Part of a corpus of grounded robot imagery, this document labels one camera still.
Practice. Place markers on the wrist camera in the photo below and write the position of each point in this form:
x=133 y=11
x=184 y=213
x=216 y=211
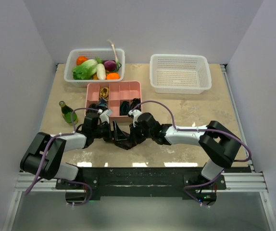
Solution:
x=134 y=114
x=104 y=115

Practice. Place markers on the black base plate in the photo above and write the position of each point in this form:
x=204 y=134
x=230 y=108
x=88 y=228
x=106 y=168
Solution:
x=184 y=182

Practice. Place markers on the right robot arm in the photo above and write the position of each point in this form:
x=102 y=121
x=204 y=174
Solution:
x=218 y=142

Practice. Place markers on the orange tomato back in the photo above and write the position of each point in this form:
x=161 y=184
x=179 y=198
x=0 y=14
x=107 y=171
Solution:
x=81 y=59

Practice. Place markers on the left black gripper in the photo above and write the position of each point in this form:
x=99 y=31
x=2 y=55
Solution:
x=118 y=134

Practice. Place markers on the aluminium frame rail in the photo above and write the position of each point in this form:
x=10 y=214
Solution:
x=233 y=183

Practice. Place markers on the white vegetable basket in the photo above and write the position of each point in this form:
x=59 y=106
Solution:
x=100 y=55

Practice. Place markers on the brown patterned tie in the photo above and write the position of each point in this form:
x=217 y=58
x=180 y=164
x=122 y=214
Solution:
x=128 y=144

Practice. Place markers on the white empty basket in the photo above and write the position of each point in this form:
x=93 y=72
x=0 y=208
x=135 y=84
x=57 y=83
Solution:
x=180 y=74

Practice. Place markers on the purple onion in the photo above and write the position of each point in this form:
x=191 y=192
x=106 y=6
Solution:
x=110 y=65

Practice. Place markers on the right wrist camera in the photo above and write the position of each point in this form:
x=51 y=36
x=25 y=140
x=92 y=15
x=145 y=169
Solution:
x=134 y=114

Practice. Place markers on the orange front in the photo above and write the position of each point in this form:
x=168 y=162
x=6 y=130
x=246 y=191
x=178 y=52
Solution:
x=113 y=76

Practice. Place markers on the green glass bottle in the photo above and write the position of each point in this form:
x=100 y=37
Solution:
x=67 y=114

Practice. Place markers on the rolled black orange tie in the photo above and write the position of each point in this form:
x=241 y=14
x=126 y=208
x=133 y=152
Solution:
x=135 y=104

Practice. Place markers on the green lettuce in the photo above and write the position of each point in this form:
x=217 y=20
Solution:
x=85 y=71

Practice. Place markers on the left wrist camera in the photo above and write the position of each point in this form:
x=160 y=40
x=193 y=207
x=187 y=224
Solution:
x=104 y=115

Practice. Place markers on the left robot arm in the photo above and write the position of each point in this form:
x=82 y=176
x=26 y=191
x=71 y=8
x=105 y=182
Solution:
x=43 y=157

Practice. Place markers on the rolled dark blue tie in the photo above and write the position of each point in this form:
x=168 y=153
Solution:
x=101 y=104

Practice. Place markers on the rolled yellow tie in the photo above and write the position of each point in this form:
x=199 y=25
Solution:
x=104 y=93

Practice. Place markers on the white radish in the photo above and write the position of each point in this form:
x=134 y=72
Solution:
x=101 y=72

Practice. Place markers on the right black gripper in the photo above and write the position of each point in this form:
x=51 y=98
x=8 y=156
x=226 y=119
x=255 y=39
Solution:
x=133 y=131

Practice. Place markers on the green onion stalk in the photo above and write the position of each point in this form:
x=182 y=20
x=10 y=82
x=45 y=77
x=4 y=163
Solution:
x=118 y=65

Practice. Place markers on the pink divided organizer tray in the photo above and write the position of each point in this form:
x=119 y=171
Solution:
x=119 y=92

